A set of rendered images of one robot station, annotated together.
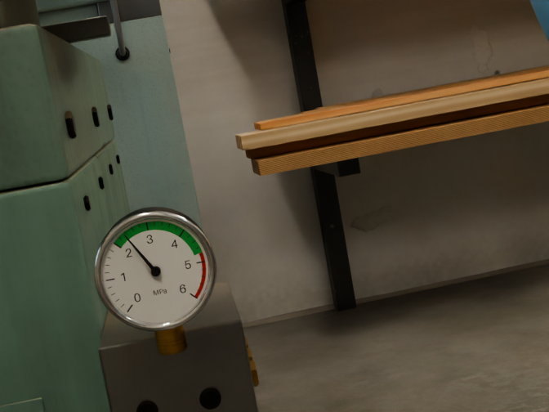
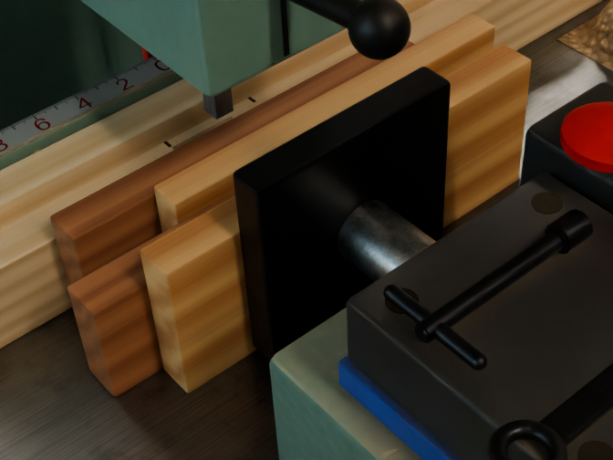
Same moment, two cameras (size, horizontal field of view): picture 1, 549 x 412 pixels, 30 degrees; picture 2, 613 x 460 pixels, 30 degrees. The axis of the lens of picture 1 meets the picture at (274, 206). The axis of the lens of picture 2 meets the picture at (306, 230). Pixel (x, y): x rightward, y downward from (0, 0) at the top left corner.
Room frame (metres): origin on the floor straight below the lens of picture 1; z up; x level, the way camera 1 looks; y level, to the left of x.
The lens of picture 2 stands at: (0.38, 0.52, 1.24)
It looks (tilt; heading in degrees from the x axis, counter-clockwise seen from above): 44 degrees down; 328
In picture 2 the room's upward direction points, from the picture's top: 4 degrees counter-clockwise
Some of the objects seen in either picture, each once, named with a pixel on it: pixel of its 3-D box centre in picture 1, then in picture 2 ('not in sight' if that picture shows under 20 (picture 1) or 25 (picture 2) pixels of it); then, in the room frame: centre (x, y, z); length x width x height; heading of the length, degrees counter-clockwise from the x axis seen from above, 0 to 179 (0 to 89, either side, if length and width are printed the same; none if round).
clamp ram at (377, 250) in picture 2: not in sight; (402, 259); (0.61, 0.34, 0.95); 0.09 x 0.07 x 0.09; 95
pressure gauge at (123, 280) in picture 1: (158, 282); not in sight; (0.54, 0.07, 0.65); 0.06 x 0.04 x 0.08; 95
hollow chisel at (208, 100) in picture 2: not in sight; (212, 61); (0.72, 0.35, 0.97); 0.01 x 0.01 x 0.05; 5
